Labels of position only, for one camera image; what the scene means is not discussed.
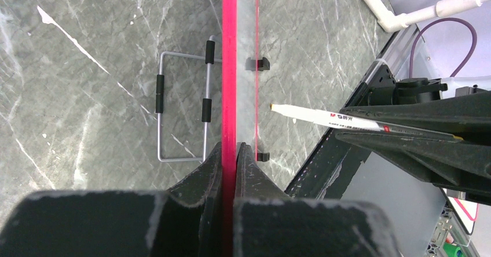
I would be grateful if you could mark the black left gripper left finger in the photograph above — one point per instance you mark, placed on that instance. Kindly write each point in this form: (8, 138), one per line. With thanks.
(184, 220)

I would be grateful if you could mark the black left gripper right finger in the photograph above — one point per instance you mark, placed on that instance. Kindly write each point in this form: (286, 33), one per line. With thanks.
(267, 222)

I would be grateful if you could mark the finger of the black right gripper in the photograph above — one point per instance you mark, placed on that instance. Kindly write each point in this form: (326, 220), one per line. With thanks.
(464, 114)
(455, 165)

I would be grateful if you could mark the white marker pen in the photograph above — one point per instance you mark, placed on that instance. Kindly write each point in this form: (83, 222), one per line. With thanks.
(347, 122)

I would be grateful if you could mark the pink framed whiteboard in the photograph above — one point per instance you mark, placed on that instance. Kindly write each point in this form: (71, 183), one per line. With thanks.
(239, 102)

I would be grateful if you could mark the black whiteboard clip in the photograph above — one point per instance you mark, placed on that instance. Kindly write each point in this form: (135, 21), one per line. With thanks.
(263, 156)
(262, 64)

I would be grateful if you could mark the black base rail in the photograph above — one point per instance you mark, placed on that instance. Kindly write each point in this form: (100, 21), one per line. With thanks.
(332, 164)

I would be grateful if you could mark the white pvc pipe frame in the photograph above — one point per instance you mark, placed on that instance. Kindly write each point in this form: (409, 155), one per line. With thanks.
(422, 6)

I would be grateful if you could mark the silver wire whiteboard stand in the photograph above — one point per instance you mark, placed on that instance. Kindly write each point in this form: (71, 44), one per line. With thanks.
(183, 103)

